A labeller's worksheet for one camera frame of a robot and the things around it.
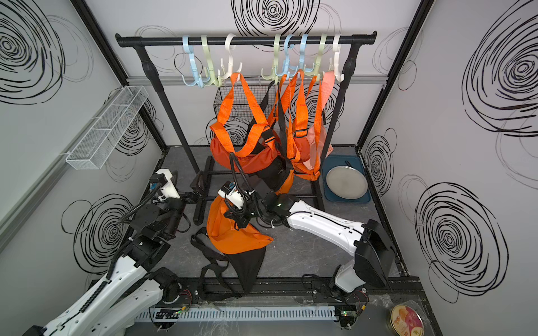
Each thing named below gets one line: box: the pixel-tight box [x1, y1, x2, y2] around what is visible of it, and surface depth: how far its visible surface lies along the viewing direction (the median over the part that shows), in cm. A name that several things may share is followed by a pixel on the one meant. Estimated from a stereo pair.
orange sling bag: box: [282, 70, 323, 182], surface depth 71 cm
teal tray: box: [322, 154, 372, 203], surface depth 101 cm
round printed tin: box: [389, 303, 425, 336], surface depth 67 cm
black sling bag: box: [250, 80, 293, 192], surface depth 70 cm
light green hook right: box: [304, 33, 328, 77], surface depth 61 cm
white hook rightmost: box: [332, 33, 345, 83], surface depth 58 cm
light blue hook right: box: [292, 33, 314, 77], surface depth 60 cm
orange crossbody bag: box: [206, 196, 274, 255], surface depth 83 cm
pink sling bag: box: [303, 70, 336, 170], surface depth 65 cm
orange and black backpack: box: [190, 204, 274, 301], surface depth 81 cm
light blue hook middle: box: [276, 34, 298, 77], surface depth 53 cm
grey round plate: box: [325, 165, 369, 200], surface depth 107 cm
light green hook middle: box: [261, 34, 282, 85], surface depth 60 cm
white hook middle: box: [217, 32, 243, 80], surface depth 58 cm
